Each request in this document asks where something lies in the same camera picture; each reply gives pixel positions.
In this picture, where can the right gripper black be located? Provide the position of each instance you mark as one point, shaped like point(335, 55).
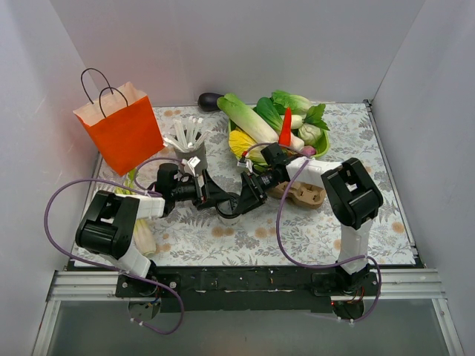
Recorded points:
point(253, 185)

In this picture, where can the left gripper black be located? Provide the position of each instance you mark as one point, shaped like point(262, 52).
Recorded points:
point(204, 189)

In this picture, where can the black plastic cup lid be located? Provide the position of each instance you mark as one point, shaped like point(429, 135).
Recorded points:
point(227, 208)

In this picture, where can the white paper coffee cup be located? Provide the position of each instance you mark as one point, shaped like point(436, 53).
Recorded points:
point(229, 221)

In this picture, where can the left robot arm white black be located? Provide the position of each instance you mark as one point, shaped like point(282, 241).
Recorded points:
point(108, 225)

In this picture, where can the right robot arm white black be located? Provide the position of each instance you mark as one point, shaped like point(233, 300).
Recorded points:
point(354, 198)

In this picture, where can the floral tablecloth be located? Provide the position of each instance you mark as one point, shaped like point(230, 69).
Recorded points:
point(274, 234)

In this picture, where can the grey straw holder cup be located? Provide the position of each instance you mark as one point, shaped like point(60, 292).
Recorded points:
point(200, 153)

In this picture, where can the yellow cabbage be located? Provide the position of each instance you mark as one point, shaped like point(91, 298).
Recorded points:
point(239, 142)

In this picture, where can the cardboard cup carrier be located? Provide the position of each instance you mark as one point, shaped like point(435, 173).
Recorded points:
point(301, 194)

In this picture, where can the orange carrot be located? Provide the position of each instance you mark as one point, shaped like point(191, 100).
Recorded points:
point(286, 132)

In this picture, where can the purple onion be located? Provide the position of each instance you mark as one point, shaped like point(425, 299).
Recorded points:
point(308, 150)

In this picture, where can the napa cabbage long green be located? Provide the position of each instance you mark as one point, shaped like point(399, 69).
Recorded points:
point(246, 119)

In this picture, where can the green celery stalk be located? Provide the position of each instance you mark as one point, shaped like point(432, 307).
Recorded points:
point(142, 235)

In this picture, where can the bok choy dark green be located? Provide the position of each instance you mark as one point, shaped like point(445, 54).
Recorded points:
point(266, 110)

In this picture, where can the pale green round cabbage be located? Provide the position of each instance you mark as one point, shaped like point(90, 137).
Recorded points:
point(310, 134)

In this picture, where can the white radish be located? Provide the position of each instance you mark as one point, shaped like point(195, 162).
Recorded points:
point(296, 143)

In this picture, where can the green plastic basket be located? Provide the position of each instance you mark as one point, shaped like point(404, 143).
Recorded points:
point(322, 145)

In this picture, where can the dark purple eggplant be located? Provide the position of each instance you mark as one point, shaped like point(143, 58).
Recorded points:
point(207, 102)

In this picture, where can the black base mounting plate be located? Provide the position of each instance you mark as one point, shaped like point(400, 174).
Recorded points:
point(242, 288)

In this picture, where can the leafy green herb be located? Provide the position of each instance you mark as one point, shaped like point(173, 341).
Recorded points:
point(314, 116)

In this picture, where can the orange paper bag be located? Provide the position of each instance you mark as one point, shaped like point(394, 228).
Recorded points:
point(122, 124)

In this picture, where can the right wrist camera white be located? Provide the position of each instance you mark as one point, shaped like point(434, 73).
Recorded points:
point(246, 163)

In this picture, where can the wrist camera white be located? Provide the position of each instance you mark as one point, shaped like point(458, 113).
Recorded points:
point(246, 163)
point(192, 166)

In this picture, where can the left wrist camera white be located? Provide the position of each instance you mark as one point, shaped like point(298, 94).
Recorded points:
point(192, 166)

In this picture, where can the aluminium frame rail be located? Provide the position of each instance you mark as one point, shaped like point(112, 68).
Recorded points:
point(397, 284)

